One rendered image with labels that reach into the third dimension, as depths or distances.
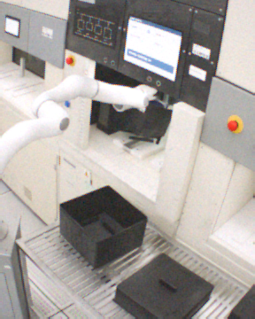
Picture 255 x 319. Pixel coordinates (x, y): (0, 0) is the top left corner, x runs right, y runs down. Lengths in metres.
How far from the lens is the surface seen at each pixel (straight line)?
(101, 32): 1.83
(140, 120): 2.05
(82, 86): 1.67
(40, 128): 1.60
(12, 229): 1.83
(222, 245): 1.74
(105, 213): 1.92
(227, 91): 1.44
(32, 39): 2.31
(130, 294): 1.47
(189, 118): 1.51
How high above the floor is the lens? 2.03
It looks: 32 degrees down
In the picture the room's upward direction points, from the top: 8 degrees clockwise
